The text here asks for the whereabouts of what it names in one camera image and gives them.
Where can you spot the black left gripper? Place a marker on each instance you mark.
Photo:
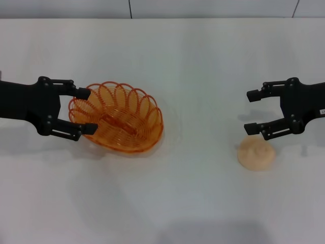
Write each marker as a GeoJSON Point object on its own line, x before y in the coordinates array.
{"type": "Point", "coordinates": [28, 101]}

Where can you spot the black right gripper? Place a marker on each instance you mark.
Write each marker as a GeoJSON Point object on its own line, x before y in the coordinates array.
{"type": "Point", "coordinates": [304, 104]}

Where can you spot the beige steamed bun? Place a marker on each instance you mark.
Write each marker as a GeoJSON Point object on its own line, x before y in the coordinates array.
{"type": "Point", "coordinates": [256, 153]}

